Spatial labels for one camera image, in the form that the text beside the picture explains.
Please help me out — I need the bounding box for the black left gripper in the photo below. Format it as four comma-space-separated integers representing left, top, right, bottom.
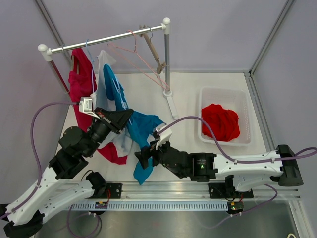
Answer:
84, 107, 134, 157

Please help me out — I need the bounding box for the blue t shirt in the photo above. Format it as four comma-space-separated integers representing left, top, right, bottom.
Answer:
103, 64, 163, 185

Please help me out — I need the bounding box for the pink wire hanger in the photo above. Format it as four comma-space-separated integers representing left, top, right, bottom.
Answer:
107, 30, 170, 91

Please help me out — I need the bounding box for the red t shirt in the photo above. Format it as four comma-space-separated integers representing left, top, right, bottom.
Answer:
201, 104, 240, 142

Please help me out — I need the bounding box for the light blue hanger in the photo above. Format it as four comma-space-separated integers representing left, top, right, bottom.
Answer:
85, 39, 97, 93
107, 75, 129, 110

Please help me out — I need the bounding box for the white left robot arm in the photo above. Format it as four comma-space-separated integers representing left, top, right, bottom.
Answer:
0, 108, 134, 238

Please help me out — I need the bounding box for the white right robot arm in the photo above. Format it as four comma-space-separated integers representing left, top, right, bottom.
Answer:
135, 141, 304, 197

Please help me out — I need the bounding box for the white t shirt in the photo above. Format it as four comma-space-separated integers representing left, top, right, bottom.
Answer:
91, 50, 132, 164

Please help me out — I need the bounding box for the magenta t shirt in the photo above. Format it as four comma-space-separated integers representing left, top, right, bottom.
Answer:
68, 48, 127, 165

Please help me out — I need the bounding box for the wooden clip hanger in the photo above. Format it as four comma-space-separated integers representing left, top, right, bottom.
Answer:
140, 32, 166, 74

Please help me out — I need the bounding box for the clothes rack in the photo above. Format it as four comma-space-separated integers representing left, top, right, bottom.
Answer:
38, 17, 178, 119

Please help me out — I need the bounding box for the white plastic basket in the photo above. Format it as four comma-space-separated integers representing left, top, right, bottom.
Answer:
198, 86, 253, 147

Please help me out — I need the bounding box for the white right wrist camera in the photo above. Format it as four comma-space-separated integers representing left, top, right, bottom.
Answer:
150, 124, 172, 150

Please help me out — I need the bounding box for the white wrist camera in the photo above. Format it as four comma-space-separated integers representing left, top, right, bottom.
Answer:
79, 97, 97, 117
150, 124, 172, 150

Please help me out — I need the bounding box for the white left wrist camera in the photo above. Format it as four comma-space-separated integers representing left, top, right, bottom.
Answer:
79, 97, 97, 117

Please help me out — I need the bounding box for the aluminium mounting rail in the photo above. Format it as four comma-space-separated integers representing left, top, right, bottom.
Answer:
53, 180, 302, 201

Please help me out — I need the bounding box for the white slotted cable duct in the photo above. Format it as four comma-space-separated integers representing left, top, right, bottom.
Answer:
72, 201, 228, 211

